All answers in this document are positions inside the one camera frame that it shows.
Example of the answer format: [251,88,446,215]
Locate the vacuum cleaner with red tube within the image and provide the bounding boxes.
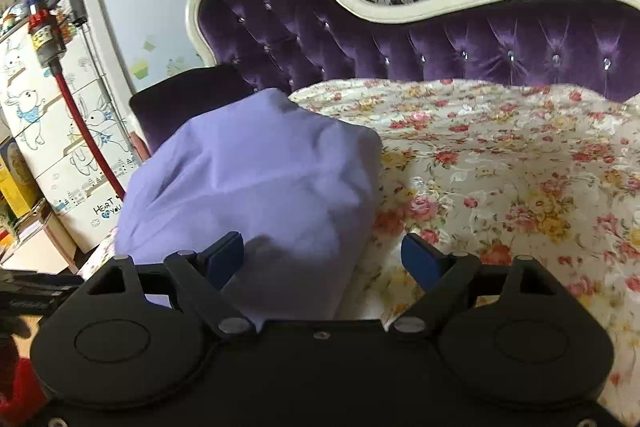
[27,0,126,200]

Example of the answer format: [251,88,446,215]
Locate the purple tufted headboard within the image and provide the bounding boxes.
[129,0,640,158]

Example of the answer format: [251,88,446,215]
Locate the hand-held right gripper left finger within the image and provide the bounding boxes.
[85,232,258,340]

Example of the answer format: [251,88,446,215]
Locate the white rabbit-print cabinet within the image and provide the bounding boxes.
[0,17,143,253]

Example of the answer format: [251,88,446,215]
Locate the lavender hooded zip jacket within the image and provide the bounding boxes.
[115,88,383,323]

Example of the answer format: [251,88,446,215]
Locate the yellow box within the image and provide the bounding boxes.
[0,139,41,218]

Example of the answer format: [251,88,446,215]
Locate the floral bedspread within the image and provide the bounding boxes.
[82,77,640,423]

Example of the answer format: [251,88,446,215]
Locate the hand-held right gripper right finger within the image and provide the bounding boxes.
[389,234,556,340]

